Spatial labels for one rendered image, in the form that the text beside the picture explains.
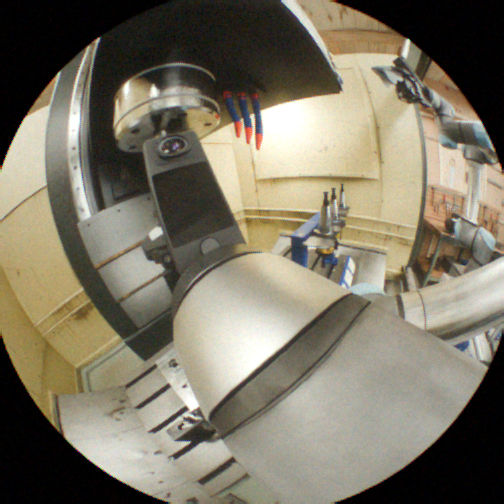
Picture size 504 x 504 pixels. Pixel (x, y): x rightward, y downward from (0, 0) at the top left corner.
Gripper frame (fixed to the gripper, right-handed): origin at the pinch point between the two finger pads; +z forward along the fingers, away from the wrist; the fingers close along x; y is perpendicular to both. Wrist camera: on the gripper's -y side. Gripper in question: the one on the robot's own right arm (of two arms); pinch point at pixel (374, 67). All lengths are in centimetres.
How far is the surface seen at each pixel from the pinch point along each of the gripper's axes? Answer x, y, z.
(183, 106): -20, 23, 40
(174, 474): -71, 103, 65
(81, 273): -19, 46, 102
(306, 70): -6.7, 11.2, 22.6
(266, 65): -8.9, 11.2, 29.8
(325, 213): 2.5, 42.8, 20.3
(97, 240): -10, 38, 91
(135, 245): 2, 46, 84
